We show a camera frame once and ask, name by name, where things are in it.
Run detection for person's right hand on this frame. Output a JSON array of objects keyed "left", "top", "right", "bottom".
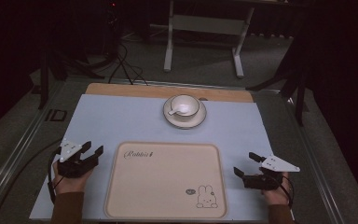
[{"left": 261, "top": 173, "right": 293, "bottom": 206}]

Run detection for white cup with dark rim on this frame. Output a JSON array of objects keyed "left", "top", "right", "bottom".
[{"left": 169, "top": 93, "right": 201, "bottom": 119}]

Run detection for white saucer with dark rim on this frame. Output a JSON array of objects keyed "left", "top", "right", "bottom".
[{"left": 162, "top": 94, "right": 208, "bottom": 130}]

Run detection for beige tray with rabbit drawing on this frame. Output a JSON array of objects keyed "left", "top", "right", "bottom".
[{"left": 103, "top": 141, "right": 228, "bottom": 220}]

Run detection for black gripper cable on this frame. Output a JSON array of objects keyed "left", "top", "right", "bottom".
[
  {"left": 273, "top": 173, "right": 296, "bottom": 220},
  {"left": 47, "top": 147, "right": 65, "bottom": 205}
]

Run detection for white ceramic spoon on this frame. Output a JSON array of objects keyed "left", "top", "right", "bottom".
[{"left": 167, "top": 104, "right": 190, "bottom": 117}]

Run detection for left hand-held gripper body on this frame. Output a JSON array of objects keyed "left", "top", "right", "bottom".
[{"left": 57, "top": 138, "right": 100, "bottom": 179}]

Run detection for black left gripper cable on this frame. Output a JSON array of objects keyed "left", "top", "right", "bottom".
[{"left": 47, "top": 147, "right": 65, "bottom": 205}]

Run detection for person's left hand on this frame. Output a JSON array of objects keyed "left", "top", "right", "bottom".
[{"left": 52, "top": 161, "right": 95, "bottom": 196}]

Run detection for white metal stand frame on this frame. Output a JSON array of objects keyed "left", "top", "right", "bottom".
[{"left": 163, "top": 0, "right": 255, "bottom": 79}]

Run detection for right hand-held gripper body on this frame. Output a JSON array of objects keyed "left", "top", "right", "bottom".
[{"left": 242, "top": 154, "right": 301, "bottom": 191}]

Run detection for black floor cables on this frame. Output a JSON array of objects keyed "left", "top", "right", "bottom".
[{"left": 107, "top": 40, "right": 149, "bottom": 87}]

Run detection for black tripod stand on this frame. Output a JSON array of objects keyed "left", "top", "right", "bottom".
[{"left": 246, "top": 31, "right": 310, "bottom": 127}]

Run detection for light blue table mat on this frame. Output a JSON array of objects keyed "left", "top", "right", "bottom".
[{"left": 28, "top": 93, "right": 274, "bottom": 222}]

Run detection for metal floor rail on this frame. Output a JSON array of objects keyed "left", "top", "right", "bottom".
[
  {"left": 282, "top": 95, "right": 347, "bottom": 224},
  {"left": 0, "top": 79, "right": 67, "bottom": 220}
]

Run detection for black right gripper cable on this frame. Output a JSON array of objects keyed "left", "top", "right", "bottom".
[{"left": 273, "top": 173, "right": 296, "bottom": 220}]

